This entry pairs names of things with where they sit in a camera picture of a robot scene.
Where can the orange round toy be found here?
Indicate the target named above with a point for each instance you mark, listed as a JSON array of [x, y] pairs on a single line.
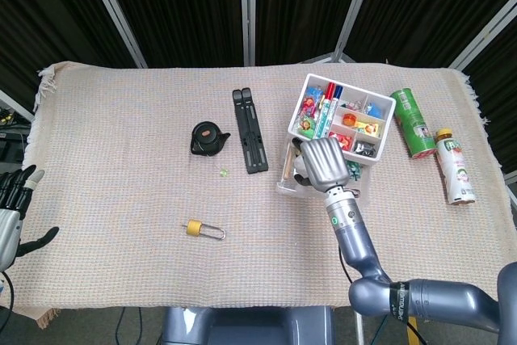
[[349, 120]]

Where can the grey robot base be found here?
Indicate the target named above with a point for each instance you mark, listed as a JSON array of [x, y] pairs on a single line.
[[246, 326]]

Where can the black folding screen grey frames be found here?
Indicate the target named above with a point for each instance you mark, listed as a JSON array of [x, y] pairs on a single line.
[[182, 5]]

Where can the brass padlock with key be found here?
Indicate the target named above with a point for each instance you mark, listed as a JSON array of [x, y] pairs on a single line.
[[194, 228]]

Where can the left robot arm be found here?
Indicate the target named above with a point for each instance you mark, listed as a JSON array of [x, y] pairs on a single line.
[[2, 284]]

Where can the green cylindrical can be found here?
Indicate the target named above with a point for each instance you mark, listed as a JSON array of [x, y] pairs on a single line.
[[414, 124]]

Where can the beige woven tablecloth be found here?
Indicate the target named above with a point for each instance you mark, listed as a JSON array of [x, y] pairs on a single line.
[[161, 199]]

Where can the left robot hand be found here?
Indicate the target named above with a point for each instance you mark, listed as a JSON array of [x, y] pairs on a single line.
[[8, 232]]

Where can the yellow candy packet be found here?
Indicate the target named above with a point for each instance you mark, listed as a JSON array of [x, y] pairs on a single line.
[[371, 127]]

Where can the colourful paper clips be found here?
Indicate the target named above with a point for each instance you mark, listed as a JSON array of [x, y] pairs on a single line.
[[310, 106]]

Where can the white bottle yellow cap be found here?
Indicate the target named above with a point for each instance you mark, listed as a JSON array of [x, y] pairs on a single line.
[[456, 167]]

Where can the red whiteboard marker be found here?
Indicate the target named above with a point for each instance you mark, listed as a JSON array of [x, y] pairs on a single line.
[[326, 108]]

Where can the wooden stick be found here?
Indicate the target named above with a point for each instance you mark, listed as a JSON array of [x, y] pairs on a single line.
[[287, 163]]

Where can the blue whiteboard marker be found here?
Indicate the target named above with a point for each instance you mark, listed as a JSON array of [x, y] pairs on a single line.
[[333, 116]]

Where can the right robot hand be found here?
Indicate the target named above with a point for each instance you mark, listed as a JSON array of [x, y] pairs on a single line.
[[325, 165]]

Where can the grey table leg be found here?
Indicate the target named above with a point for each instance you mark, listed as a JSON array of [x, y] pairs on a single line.
[[359, 331]]

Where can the clear wrapped candy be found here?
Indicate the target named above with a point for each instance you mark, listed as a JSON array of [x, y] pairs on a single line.
[[352, 105]]

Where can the green candy packet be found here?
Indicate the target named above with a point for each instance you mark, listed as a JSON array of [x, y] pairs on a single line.
[[307, 124]]

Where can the blue candy packet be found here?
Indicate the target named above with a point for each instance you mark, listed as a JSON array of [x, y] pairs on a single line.
[[313, 92]]

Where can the black folding laptop stand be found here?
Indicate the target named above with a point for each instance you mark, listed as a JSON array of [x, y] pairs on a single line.
[[250, 131]]

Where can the white plastic drawer organizer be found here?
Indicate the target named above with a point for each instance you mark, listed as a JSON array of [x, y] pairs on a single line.
[[363, 161]]

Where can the red candy packet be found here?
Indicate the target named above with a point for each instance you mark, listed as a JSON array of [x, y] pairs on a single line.
[[341, 139]]

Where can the small green candy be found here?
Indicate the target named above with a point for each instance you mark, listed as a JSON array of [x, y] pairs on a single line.
[[223, 172]]

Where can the black teapot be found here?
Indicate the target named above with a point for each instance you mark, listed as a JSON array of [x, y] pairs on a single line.
[[206, 137]]

